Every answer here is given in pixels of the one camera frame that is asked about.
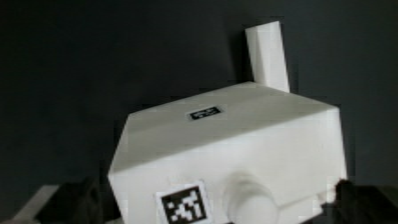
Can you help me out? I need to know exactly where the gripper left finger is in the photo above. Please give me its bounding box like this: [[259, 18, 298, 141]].
[[35, 178, 104, 224]]

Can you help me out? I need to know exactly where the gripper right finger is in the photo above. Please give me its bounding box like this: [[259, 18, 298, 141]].
[[330, 179, 398, 224]]

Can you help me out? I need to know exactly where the small white tagged box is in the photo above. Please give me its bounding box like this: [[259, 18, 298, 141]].
[[108, 82, 346, 224]]

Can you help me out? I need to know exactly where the white U-shaped fence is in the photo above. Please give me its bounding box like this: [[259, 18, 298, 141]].
[[245, 21, 289, 92]]

